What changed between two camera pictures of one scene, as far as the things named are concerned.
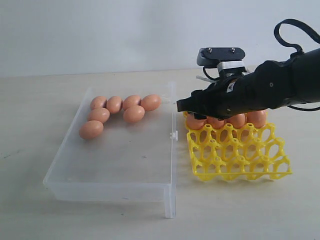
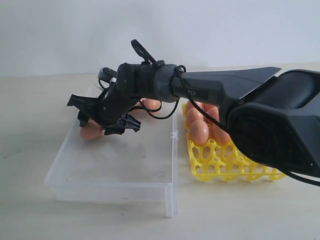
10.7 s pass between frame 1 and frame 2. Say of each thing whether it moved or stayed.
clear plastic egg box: stayed
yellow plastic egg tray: stayed
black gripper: moved
